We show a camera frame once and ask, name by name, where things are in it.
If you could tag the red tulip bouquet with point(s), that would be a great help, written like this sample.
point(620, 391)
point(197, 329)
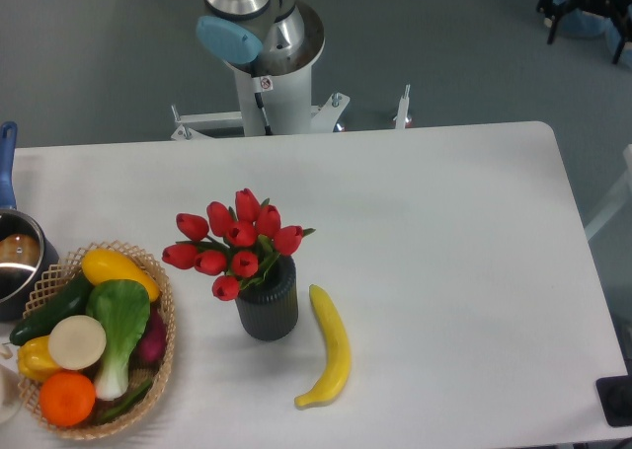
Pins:
point(237, 245)

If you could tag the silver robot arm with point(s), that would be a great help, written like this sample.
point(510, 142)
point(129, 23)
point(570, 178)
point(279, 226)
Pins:
point(262, 37)

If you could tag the dark grey ribbed vase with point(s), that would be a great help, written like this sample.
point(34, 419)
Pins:
point(269, 311)

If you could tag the yellow banana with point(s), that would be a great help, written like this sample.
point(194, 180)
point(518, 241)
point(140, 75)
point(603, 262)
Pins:
point(336, 373)

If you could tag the green bok choy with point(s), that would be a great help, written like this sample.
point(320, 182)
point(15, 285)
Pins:
point(122, 307)

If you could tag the purple sweet potato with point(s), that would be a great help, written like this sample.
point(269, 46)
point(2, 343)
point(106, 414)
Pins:
point(152, 346)

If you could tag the yellow squash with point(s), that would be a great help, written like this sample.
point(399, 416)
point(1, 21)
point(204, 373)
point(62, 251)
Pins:
point(102, 265)

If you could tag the green chili pepper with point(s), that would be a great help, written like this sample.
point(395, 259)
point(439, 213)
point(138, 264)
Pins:
point(135, 396)

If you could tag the dark green cucumber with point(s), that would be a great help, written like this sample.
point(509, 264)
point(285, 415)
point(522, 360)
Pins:
point(69, 301)

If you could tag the white round radish slice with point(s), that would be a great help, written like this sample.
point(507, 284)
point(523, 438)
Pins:
point(77, 342)

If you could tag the woven wicker basket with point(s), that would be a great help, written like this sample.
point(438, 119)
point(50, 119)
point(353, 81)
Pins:
point(153, 377)

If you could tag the orange fruit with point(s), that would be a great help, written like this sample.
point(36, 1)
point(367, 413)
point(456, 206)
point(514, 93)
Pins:
point(67, 398)

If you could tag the yellow bell pepper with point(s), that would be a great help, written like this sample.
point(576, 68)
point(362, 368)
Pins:
point(35, 361)

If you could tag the white garlic piece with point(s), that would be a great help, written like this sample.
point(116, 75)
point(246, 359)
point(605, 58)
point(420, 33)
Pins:
point(5, 351)

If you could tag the black device at edge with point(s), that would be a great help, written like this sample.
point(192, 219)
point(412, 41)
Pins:
point(615, 399)

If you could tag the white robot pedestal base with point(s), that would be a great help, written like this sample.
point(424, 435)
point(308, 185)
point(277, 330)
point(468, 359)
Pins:
point(272, 104)

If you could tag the blue handled saucepan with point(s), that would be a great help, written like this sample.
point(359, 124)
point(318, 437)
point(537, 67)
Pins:
point(26, 252)

